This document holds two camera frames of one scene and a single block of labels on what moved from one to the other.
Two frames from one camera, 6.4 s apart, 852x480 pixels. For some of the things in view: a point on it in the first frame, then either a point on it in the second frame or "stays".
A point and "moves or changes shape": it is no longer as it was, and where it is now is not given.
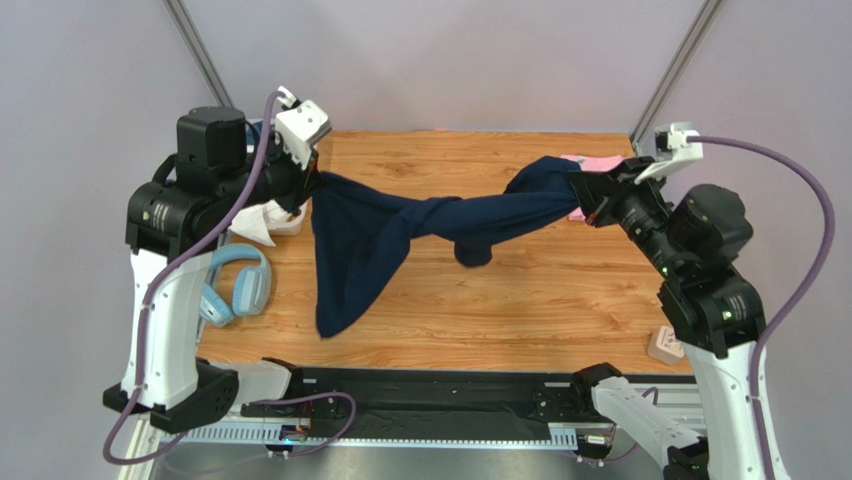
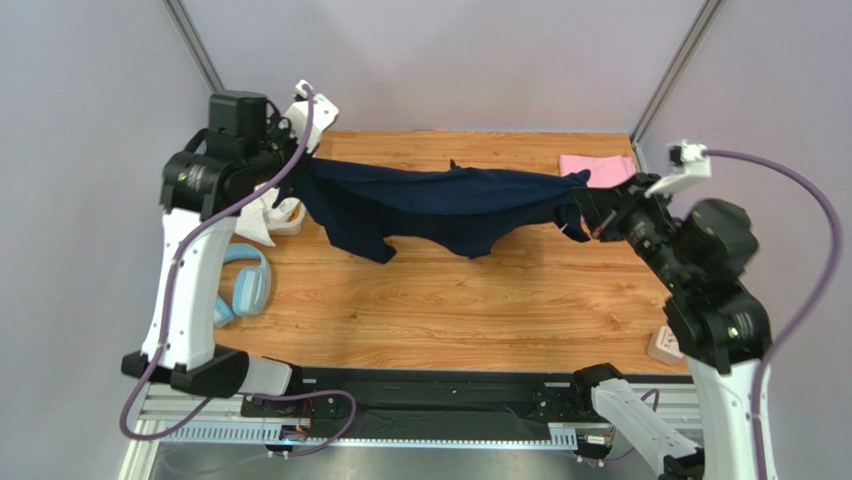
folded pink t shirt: x=591 y=163 stays
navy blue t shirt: x=361 y=234 moves or changes shape
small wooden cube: x=665 y=346 stays
